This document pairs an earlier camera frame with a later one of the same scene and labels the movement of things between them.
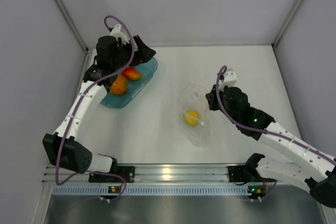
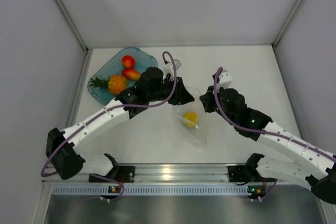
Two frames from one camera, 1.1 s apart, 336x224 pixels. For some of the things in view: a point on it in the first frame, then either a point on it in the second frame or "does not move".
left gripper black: [143, 55] -> [181, 96]
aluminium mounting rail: [153, 173] does not move
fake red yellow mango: [130, 74] does not move
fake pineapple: [119, 86] does not move
